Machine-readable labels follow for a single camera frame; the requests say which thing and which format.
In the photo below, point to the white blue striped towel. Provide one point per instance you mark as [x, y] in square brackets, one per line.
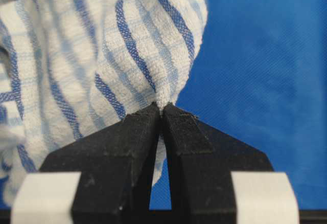
[72, 67]

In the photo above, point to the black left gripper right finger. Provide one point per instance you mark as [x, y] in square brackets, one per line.
[200, 161]

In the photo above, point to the blue table cloth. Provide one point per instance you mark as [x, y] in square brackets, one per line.
[260, 76]

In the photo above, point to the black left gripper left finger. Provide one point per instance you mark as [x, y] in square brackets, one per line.
[116, 165]

